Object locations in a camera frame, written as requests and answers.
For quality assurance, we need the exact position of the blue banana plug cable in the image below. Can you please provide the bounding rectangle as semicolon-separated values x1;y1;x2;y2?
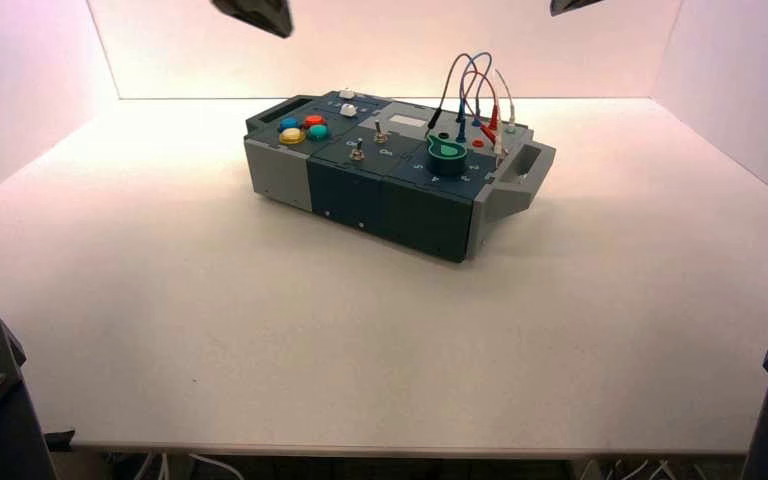
455;51;495;145

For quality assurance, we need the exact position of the white banana plug cable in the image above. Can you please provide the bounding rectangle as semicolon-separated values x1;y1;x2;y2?
493;68;518;158

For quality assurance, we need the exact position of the teal and grey control box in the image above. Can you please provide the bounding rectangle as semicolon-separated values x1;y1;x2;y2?
243;89;557;264

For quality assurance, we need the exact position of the white cable under table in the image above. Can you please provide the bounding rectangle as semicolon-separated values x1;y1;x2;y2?
615;460;670;480
132;452;160;480
188;453;246;480

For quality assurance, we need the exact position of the red banana plug cable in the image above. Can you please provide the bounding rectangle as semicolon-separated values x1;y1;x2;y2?
461;69;501;146

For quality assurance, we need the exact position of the green rotary knob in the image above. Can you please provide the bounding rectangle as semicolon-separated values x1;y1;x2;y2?
426;134;469;178

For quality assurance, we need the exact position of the black table clamp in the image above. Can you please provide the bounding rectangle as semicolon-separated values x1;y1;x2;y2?
44;429;77;453

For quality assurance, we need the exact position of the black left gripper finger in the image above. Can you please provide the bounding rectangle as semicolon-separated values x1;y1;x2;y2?
251;0;295;39
210;0;287;39

